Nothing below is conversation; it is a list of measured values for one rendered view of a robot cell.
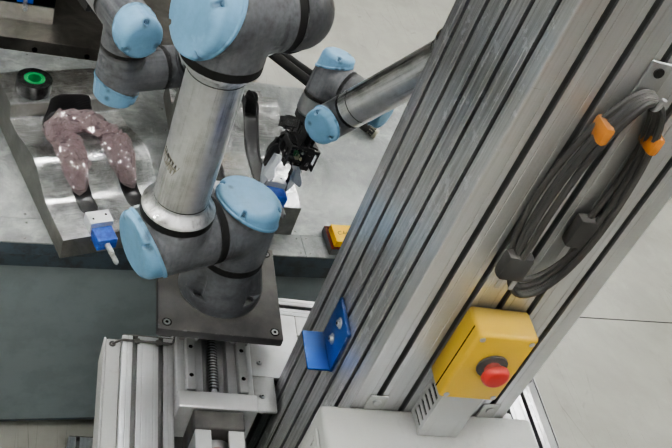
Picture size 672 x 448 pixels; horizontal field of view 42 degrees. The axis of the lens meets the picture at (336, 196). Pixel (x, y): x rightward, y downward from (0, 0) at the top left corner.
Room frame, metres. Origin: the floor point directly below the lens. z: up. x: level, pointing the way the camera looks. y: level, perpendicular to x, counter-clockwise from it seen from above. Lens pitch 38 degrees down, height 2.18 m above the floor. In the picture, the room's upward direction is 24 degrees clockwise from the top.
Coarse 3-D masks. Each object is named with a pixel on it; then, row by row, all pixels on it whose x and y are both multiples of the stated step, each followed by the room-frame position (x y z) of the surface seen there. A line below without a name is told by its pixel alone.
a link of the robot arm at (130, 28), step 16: (96, 0) 1.18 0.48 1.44; (112, 0) 1.17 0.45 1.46; (128, 0) 1.17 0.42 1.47; (112, 16) 1.14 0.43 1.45; (128, 16) 1.14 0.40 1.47; (144, 16) 1.15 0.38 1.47; (112, 32) 1.13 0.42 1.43; (128, 32) 1.12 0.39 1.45; (144, 32) 1.14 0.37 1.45; (160, 32) 1.16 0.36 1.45; (112, 48) 1.14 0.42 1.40; (128, 48) 1.12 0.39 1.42; (144, 48) 1.14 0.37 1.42
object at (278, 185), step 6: (276, 180) 1.57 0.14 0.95; (282, 180) 1.59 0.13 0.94; (270, 186) 1.55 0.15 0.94; (276, 186) 1.56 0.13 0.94; (282, 186) 1.57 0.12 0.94; (276, 192) 1.54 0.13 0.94; (282, 192) 1.55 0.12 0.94; (282, 198) 1.53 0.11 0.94; (282, 204) 1.53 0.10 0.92; (282, 210) 1.49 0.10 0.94; (282, 216) 1.48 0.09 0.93
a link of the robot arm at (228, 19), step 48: (192, 0) 0.96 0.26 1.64; (240, 0) 0.96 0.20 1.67; (288, 0) 1.01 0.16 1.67; (192, 48) 0.93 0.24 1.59; (240, 48) 0.95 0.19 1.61; (288, 48) 1.02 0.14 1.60; (192, 96) 0.96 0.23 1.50; (240, 96) 0.99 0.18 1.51; (192, 144) 0.96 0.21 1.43; (144, 192) 0.99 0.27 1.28; (192, 192) 0.96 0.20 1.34; (144, 240) 0.93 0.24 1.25; (192, 240) 0.96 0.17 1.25
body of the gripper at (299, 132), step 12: (300, 120) 1.56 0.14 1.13; (288, 132) 1.58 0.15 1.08; (300, 132) 1.57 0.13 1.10; (288, 144) 1.54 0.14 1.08; (300, 144) 1.53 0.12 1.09; (312, 144) 1.56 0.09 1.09; (288, 156) 1.52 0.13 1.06; (300, 156) 1.55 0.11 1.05; (312, 156) 1.55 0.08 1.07; (300, 168) 1.53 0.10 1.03; (312, 168) 1.55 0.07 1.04
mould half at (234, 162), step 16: (176, 96) 1.78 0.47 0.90; (240, 112) 1.79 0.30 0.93; (272, 112) 1.84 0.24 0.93; (240, 128) 1.76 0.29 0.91; (272, 128) 1.81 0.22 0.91; (240, 144) 1.72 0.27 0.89; (224, 160) 1.64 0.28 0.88; (240, 160) 1.67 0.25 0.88; (288, 192) 1.62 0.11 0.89; (288, 208) 1.57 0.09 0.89; (288, 224) 1.58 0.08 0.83
